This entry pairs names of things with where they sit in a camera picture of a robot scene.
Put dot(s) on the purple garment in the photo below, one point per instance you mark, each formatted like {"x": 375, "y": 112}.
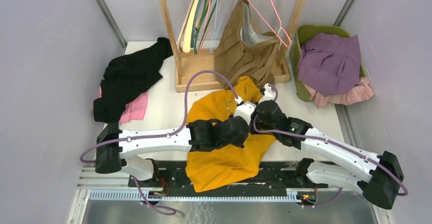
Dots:
{"x": 330, "y": 64}

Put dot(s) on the wooden hanger rack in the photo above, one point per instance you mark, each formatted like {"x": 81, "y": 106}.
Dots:
{"x": 188, "y": 64}

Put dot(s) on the green plastic hanger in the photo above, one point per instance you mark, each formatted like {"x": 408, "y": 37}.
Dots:
{"x": 200, "y": 18}

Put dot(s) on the aluminium frame rail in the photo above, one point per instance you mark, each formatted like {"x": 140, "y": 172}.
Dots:
{"x": 109, "y": 199}

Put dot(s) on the black garment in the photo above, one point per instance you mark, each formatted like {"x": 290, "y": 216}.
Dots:
{"x": 139, "y": 70}

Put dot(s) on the blue wire hanger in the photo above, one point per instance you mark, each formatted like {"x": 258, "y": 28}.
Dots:
{"x": 215, "y": 30}

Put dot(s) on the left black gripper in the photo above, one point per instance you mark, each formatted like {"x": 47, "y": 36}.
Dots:
{"x": 240, "y": 142}

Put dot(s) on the grey plastic hanger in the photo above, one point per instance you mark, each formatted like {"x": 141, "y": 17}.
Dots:
{"x": 195, "y": 16}

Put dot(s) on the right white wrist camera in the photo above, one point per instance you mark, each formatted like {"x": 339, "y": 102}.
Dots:
{"x": 268, "y": 92}

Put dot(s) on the pink wire hanger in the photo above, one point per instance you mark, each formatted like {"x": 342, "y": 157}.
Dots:
{"x": 269, "y": 14}
{"x": 202, "y": 29}

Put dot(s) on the beige wooden hanger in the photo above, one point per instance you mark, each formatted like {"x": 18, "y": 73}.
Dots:
{"x": 183, "y": 32}

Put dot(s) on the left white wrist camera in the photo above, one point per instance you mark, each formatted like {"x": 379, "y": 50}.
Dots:
{"x": 244, "y": 110}

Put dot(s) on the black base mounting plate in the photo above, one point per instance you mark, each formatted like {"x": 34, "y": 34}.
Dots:
{"x": 272, "y": 180}

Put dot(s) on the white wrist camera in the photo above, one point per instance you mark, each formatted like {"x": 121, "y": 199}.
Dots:
{"x": 268, "y": 92}
{"x": 244, "y": 110}

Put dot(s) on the tan pleated skirt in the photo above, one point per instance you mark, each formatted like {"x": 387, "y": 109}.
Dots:
{"x": 243, "y": 51}

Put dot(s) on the light pink ruffled garment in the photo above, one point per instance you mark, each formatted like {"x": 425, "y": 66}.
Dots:
{"x": 360, "y": 92}

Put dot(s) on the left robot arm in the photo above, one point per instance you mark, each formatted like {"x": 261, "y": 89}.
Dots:
{"x": 119, "y": 150}

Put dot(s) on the green plastic bin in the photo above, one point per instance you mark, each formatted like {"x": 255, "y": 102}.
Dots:
{"x": 303, "y": 34}

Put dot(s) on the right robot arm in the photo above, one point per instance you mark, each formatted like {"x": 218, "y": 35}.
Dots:
{"x": 377, "y": 177}

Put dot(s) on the yellow garment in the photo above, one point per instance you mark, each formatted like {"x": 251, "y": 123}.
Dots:
{"x": 229, "y": 164}

